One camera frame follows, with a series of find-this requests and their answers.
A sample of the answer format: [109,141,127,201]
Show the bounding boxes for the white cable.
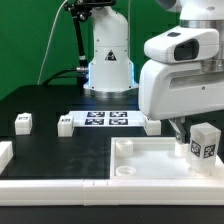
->
[37,0,69,86]

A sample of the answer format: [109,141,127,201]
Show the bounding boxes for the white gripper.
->
[138,27,224,144]

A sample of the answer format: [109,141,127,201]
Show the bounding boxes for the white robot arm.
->
[84,0,224,123]

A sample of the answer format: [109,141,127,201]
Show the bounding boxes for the white square tabletop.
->
[110,137,224,180]

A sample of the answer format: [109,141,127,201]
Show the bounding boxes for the black camera stand pole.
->
[64,0,116,87]

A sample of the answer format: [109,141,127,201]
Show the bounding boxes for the black cable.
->
[42,67,88,86]

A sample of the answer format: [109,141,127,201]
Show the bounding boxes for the white AprilTag base sheet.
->
[69,111,143,127]

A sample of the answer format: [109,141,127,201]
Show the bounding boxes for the white U-shaped obstacle fence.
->
[0,139,224,207]

